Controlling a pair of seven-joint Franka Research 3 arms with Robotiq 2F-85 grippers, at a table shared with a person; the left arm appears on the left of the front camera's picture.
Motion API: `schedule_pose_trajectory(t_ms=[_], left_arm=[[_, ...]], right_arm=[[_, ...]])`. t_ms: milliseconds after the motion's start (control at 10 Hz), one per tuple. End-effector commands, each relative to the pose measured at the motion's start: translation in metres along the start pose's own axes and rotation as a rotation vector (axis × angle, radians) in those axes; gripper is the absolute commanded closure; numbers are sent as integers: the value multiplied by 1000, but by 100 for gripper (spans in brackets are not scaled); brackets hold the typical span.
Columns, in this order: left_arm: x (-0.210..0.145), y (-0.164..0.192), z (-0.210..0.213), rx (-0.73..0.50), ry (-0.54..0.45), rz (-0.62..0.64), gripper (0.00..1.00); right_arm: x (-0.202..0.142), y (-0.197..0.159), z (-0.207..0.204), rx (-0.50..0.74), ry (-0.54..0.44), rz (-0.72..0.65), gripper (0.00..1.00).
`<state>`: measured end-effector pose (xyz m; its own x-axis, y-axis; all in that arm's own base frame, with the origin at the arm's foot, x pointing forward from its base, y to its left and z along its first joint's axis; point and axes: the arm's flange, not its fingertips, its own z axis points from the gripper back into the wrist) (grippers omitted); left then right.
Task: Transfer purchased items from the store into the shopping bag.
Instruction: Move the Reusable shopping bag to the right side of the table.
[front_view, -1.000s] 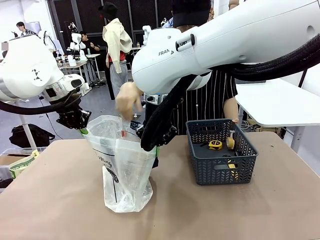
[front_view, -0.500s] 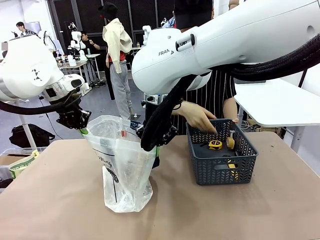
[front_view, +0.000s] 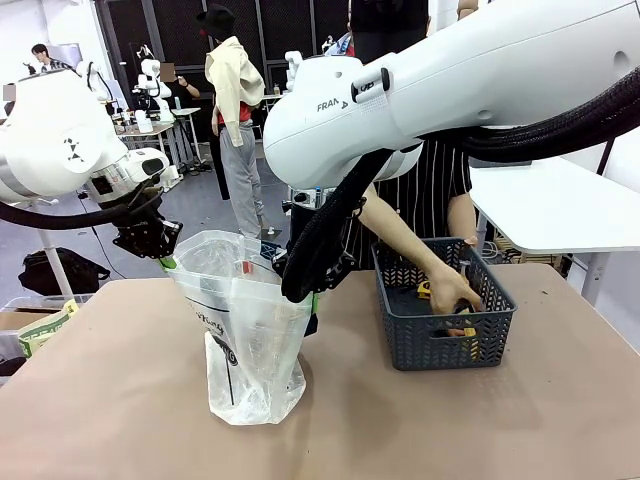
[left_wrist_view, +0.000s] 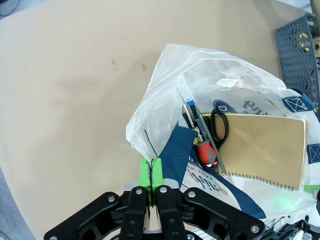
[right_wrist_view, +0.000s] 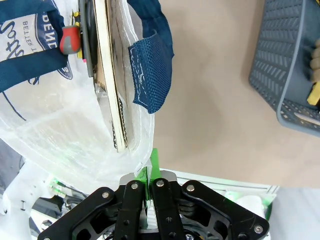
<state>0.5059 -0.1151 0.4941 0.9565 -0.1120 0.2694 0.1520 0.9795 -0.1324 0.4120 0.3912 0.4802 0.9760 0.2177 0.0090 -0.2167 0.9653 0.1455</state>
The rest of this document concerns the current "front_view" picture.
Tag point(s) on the person's left hand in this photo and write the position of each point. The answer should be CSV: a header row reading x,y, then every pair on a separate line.
x,y
471,242

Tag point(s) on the standing person in plaid shirt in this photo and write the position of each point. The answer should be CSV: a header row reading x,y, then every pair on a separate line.
x,y
46,57

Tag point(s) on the white humanoid robot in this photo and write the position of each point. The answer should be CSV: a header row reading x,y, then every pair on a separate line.
x,y
97,80
152,85

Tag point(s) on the green printed paper sack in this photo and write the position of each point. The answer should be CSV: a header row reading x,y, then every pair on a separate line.
x,y
45,330

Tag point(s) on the person's right hand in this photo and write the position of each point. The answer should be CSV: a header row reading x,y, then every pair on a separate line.
x,y
447,292

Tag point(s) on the black bag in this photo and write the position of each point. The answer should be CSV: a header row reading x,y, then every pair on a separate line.
x,y
60,270

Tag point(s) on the white table with post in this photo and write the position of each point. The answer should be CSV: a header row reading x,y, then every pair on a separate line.
x,y
52,260

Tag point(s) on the wooden top work desk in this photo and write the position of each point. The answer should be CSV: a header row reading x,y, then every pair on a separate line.
x,y
145,131

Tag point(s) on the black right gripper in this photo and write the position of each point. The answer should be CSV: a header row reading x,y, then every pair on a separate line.
x,y
337,267

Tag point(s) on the small red labelled packet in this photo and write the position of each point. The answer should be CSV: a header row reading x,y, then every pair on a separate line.
x,y
248,267

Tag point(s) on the seated person in dark shirt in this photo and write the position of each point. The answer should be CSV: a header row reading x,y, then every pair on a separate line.
x,y
8,100

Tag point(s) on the person in black t-shirt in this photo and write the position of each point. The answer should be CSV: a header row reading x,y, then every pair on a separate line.
x,y
180,85

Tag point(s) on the dark yellow snack packet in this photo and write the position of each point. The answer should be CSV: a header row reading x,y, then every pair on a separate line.
x,y
470,309

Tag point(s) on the small yellow snack packet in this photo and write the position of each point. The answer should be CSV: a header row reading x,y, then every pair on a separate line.
x,y
425,290

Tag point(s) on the white side table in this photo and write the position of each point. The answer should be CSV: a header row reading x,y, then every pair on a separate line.
x,y
550,210

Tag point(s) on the person's right forearm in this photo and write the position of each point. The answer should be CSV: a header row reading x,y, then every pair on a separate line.
x,y
395,225

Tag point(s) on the clear plastic shopping bag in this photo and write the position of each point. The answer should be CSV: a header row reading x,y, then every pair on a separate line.
x,y
250,350

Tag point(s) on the person in striped black shirt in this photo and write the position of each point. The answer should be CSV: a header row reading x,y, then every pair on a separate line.
x,y
430,200

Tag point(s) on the person's left forearm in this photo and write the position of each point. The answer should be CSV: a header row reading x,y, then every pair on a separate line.
x,y
460,215

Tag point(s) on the thin black slanted pole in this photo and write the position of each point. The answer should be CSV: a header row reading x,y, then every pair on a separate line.
x,y
605,157

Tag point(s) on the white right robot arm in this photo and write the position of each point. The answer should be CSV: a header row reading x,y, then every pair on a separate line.
x,y
450,75

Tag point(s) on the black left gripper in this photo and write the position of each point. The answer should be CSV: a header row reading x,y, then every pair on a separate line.
x,y
147,235

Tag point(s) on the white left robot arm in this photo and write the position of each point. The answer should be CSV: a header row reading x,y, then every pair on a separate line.
x,y
50,140

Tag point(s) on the yellow orange snack packet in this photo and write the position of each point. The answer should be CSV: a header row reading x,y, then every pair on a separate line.
x,y
467,342

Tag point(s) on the brown cardboard box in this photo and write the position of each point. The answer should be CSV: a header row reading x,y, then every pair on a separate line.
x,y
20,317

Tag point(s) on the dark grey plastic basket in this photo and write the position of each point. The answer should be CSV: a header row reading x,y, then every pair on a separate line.
x,y
500,163
495,340

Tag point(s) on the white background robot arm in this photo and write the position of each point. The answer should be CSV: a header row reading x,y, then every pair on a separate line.
x,y
293,70

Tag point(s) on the mannequin with cream jacket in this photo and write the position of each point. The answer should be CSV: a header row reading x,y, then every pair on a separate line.
x,y
237,115

